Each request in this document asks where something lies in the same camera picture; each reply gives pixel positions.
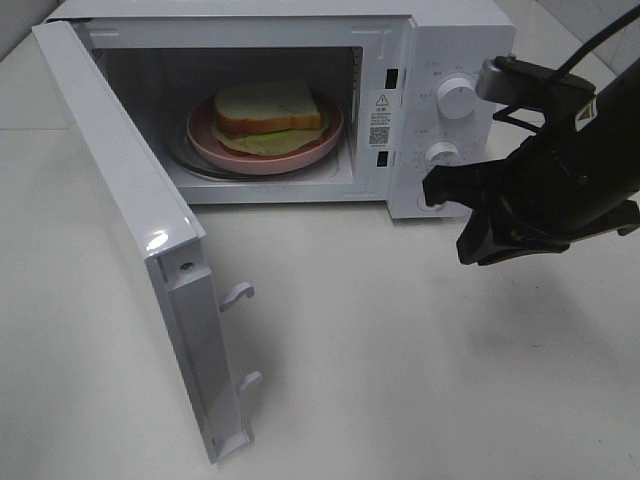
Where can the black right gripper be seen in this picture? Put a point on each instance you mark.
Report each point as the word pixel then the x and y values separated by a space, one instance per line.
pixel 564 185

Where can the round white door button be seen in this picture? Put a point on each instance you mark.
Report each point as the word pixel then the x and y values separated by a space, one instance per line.
pixel 421 202

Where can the white microwave knob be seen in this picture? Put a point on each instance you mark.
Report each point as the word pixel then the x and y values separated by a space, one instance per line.
pixel 442 154
pixel 456 97

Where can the toy sandwich with lettuce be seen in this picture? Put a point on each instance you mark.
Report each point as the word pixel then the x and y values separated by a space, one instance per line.
pixel 268 118

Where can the pink round plate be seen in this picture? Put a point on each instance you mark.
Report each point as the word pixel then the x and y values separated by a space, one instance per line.
pixel 310 150

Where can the white microwave door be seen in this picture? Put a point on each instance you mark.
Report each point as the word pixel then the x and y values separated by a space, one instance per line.
pixel 156 229

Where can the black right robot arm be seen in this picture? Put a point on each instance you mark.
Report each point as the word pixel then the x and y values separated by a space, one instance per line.
pixel 615 106

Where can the white warning label sticker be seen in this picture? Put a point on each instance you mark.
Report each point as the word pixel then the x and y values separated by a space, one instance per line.
pixel 382 109

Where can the white microwave oven body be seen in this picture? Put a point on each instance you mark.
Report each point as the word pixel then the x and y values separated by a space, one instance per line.
pixel 162 59

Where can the glass microwave turntable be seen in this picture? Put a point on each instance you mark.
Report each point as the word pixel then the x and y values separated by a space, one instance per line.
pixel 179 149

